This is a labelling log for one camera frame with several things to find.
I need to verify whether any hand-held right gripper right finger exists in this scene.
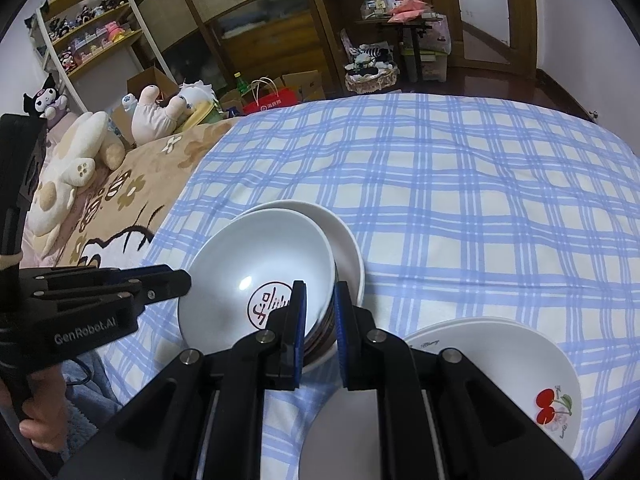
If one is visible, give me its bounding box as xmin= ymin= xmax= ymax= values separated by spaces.
xmin=334 ymin=281 xmax=585 ymax=480

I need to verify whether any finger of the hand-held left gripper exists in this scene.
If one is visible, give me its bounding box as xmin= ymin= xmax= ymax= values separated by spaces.
xmin=45 ymin=269 xmax=192 ymax=311
xmin=22 ymin=264 xmax=174 ymax=291

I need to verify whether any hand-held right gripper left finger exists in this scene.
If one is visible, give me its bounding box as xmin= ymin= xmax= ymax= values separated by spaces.
xmin=57 ymin=280 xmax=307 ymax=480

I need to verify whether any plain white bowl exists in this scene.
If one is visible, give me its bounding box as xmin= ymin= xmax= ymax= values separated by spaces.
xmin=231 ymin=201 xmax=367 ymax=375

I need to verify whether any person's left hand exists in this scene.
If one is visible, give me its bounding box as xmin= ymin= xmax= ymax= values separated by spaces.
xmin=19 ymin=365 xmax=72 ymax=457

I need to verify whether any light blue fleece clothing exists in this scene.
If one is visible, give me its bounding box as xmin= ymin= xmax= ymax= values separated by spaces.
xmin=60 ymin=350 xmax=122 ymax=442

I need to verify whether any brown floral blanket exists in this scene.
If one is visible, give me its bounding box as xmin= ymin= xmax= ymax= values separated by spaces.
xmin=30 ymin=117 xmax=242 ymax=272

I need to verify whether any cream plush bear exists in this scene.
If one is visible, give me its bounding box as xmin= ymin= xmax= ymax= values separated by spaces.
xmin=25 ymin=110 xmax=126 ymax=252

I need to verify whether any pink plush doll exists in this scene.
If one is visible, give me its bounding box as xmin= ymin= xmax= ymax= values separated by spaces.
xmin=131 ymin=80 xmax=217 ymax=145

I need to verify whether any yellow green plush toy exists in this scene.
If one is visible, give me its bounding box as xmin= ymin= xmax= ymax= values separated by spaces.
xmin=180 ymin=100 xmax=224 ymax=132

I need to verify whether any blue plaid blanket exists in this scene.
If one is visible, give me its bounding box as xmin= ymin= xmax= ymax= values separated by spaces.
xmin=97 ymin=91 xmax=638 ymax=480

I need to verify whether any open cardboard box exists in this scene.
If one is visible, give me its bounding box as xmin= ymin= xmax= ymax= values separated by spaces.
xmin=126 ymin=66 xmax=179 ymax=106

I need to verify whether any black eared plush toy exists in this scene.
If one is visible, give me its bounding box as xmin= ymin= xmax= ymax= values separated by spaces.
xmin=22 ymin=74 xmax=69 ymax=122

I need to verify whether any red paper bag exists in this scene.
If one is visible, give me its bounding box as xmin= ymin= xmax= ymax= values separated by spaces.
xmin=243 ymin=78 xmax=300 ymax=115

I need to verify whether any toy display shelf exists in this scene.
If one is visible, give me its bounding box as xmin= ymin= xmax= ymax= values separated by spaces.
xmin=25 ymin=0 xmax=167 ymax=117

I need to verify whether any large cardboard box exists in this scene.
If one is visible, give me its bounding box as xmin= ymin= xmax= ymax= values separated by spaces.
xmin=282 ymin=70 xmax=326 ymax=103

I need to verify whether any wicker basket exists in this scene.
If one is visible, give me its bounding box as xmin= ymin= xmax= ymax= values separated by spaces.
xmin=344 ymin=42 xmax=401 ymax=94

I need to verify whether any wooden wardrobe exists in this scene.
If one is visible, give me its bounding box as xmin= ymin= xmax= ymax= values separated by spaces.
xmin=90 ymin=0 xmax=332 ymax=102

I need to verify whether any clear storage box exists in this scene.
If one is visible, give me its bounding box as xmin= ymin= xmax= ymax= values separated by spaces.
xmin=400 ymin=42 xmax=449 ymax=84

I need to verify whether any small dark table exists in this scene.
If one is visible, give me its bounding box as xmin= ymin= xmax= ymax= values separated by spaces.
xmin=355 ymin=0 xmax=447 ymax=86

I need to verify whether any white pink plastic bag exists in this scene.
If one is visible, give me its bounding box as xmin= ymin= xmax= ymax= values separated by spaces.
xmin=425 ymin=15 xmax=453 ymax=56

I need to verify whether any pink packet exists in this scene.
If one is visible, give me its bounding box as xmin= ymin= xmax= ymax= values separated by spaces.
xmin=387 ymin=0 xmax=434 ymax=24

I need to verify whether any wooden door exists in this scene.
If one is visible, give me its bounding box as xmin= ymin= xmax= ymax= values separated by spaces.
xmin=440 ymin=0 xmax=539 ymax=69

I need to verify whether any black cable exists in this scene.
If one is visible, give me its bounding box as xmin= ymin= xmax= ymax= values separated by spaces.
xmin=62 ymin=357 xmax=97 ymax=387

